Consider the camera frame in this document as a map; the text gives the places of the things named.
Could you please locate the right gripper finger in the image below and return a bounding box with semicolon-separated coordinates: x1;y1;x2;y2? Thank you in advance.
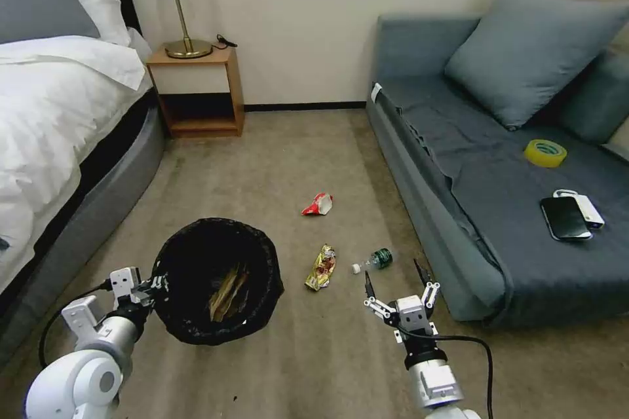
362;270;396;325
413;257;442;311

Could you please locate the white power bank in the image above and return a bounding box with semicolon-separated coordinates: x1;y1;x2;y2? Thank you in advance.
553;188;606;232

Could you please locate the red and white snack wrapper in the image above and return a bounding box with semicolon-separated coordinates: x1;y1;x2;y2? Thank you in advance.
300;191;335;218

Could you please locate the black trash bin with bag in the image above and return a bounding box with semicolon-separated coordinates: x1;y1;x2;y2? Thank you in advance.
151;216;286;347

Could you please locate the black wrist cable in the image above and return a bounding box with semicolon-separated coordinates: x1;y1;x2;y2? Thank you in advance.
431;334;495;419
39;280;113;367

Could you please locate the yellow tape roll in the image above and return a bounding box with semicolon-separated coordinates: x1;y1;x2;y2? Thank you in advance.
524;138;567;168

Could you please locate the crumpled gold wrapper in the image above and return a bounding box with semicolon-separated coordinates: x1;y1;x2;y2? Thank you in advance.
208;263;250;323

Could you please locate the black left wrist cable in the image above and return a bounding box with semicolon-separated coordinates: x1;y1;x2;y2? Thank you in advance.
39;280;113;367

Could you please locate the gold and red snack wrapper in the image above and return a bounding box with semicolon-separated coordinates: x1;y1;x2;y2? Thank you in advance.
304;243;339;292

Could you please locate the black headboard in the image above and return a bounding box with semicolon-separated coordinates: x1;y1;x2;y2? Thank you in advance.
113;0;144;38

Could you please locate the small blue-grey cushion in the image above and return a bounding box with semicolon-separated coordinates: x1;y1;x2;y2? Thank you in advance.
557;49;629;146

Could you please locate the white duvet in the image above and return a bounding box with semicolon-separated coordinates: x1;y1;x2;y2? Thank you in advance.
0;35;154;295

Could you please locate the brass table lamp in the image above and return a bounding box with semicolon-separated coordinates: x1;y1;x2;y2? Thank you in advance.
127;0;214;60

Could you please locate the blue-grey sofa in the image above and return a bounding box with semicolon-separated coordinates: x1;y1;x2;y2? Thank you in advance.
365;0;629;327

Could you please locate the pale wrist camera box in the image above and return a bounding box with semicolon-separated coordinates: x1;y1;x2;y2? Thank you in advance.
108;266;142;300
394;295;430;330

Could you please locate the green plastic bottle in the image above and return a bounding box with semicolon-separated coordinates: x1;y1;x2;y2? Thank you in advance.
350;246;394;276

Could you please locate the wooden nightstand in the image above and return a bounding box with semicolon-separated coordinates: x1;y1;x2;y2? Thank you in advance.
145;41;246;139

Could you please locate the grey upholstered bed frame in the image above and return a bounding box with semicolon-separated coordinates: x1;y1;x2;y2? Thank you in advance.
0;90;166;367

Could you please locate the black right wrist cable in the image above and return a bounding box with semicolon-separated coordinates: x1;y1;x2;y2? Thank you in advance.
431;334;495;419

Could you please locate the black smartphone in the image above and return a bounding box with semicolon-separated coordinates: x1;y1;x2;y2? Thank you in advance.
540;196;594;242

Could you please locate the large blue-grey cushion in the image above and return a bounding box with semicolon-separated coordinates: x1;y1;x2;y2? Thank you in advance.
444;0;629;132

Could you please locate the dark grey sofa blanket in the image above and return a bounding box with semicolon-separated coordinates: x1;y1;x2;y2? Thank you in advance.
377;79;629;288

